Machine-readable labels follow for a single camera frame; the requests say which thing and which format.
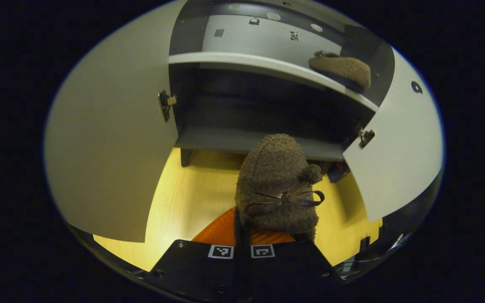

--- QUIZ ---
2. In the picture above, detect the brown fuzzy shoe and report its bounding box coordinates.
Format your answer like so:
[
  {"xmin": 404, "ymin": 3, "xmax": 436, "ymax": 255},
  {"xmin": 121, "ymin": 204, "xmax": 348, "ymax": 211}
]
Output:
[
  {"xmin": 235, "ymin": 133, "xmax": 325, "ymax": 242},
  {"xmin": 308, "ymin": 50, "xmax": 371, "ymax": 93}
]

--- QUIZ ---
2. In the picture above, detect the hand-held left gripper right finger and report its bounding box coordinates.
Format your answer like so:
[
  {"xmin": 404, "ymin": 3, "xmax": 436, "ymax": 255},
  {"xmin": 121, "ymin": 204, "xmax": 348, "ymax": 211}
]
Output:
[{"xmin": 247, "ymin": 227, "xmax": 347, "ymax": 302}]

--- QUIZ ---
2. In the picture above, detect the white cabinet shelf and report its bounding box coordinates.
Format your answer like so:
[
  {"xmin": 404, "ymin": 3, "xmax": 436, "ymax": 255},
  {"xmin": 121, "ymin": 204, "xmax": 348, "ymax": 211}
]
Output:
[{"xmin": 169, "ymin": 52, "xmax": 380, "ymax": 113}]

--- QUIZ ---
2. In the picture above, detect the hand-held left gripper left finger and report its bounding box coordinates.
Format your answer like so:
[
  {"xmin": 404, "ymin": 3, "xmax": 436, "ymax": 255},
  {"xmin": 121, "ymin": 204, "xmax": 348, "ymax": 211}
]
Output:
[{"xmin": 148, "ymin": 205, "xmax": 248, "ymax": 303}]

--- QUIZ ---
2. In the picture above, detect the white shoe cabinet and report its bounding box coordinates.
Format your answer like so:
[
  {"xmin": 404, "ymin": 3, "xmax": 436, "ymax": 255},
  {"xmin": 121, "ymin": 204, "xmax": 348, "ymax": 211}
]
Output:
[{"xmin": 168, "ymin": 0, "xmax": 395, "ymax": 165}]

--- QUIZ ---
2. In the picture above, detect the metal door hinge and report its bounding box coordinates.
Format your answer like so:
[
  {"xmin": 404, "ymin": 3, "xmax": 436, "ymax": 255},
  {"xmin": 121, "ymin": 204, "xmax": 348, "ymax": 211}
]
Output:
[
  {"xmin": 357, "ymin": 128, "xmax": 376, "ymax": 149},
  {"xmin": 158, "ymin": 90, "xmax": 178, "ymax": 123}
]

